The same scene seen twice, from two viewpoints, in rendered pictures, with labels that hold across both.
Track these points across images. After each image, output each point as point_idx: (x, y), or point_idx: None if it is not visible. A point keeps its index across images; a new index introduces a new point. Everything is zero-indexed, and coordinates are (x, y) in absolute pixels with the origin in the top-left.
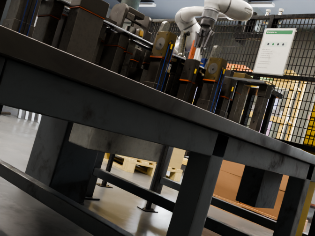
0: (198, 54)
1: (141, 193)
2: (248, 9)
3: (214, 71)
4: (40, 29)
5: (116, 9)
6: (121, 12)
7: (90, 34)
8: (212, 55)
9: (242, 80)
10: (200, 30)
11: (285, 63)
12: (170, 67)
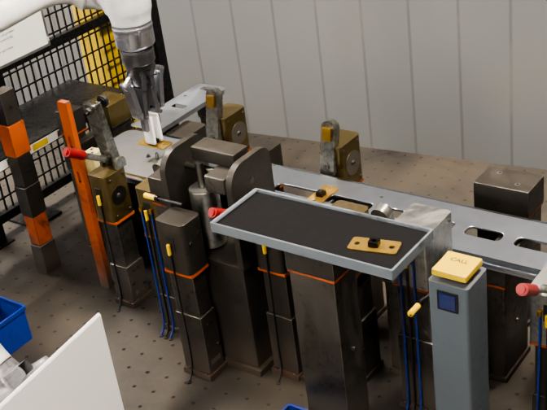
0: (159, 128)
1: None
2: None
3: (244, 134)
4: (517, 297)
5: (247, 174)
6: (263, 172)
7: None
8: (220, 111)
9: (193, 113)
10: (142, 77)
11: (41, 18)
12: None
